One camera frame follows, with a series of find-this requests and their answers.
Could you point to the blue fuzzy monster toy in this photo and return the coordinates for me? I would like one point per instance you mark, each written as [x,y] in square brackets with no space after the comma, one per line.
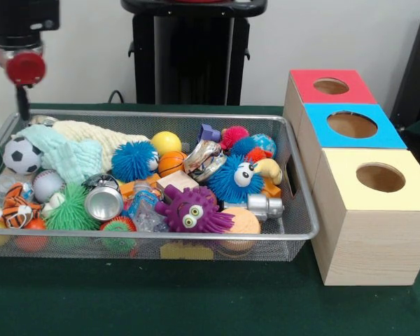
[227,182]

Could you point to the black and white soccer ball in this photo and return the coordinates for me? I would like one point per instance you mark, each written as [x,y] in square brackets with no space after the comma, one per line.
[22,155]

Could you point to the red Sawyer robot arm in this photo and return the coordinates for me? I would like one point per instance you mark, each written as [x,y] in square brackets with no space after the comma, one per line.
[17,21]

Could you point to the yellow cheese wedge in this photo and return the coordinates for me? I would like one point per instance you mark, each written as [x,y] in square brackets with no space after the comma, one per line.
[187,250]

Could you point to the dark green tablecloth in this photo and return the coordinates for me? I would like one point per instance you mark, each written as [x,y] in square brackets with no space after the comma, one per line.
[196,301]

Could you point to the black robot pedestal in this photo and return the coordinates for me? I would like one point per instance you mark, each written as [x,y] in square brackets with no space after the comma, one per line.
[196,56]

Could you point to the cream knit cloth roll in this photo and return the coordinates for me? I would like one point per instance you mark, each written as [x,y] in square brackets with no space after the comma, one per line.
[101,136]

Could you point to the mint green knit cloth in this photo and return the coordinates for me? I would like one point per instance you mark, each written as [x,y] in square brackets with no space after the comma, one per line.
[66,159]

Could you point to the purple spiky ball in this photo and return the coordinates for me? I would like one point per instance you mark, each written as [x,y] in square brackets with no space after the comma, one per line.
[192,210]

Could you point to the wooden three-hole box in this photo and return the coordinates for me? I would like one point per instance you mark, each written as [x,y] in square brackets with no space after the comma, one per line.
[371,238]

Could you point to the orange tiger plush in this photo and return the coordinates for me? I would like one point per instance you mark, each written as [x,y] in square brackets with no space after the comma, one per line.
[14,208]

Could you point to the clear mesh bin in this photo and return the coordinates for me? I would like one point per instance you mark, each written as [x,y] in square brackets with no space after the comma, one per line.
[302,210]

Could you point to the yellow ball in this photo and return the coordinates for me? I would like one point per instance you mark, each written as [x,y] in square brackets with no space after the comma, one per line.
[166,143]

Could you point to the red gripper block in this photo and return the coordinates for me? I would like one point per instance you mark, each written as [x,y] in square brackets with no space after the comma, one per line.
[26,68]

